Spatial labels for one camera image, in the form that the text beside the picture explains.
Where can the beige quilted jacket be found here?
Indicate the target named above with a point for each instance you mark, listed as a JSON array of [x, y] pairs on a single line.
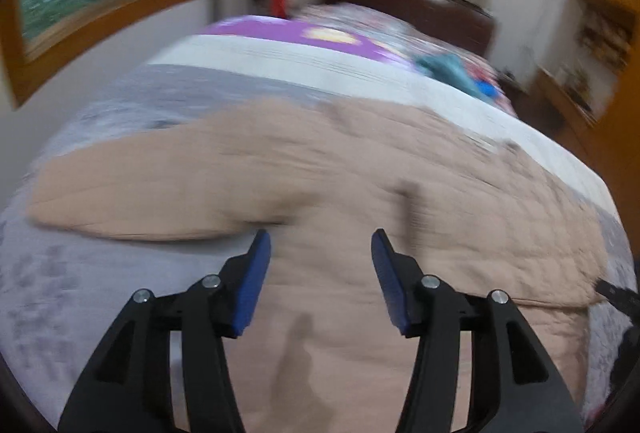
[[350, 173]]

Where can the grey leaf-print quilt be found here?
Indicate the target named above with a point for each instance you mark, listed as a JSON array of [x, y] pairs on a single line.
[[75, 288]]

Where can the wooden desk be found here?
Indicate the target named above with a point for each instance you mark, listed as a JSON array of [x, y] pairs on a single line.
[[565, 95]]

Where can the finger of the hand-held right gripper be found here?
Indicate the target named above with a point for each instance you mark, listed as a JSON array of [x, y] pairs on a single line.
[[622, 298]]

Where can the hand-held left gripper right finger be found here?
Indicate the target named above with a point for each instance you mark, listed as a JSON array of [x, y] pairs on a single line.
[[387, 283]]

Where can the teal cloth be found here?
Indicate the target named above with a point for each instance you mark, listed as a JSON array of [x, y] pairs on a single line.
[[447, 68]]

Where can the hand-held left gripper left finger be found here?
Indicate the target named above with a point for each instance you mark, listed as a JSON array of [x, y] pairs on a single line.
[[252, 283]]

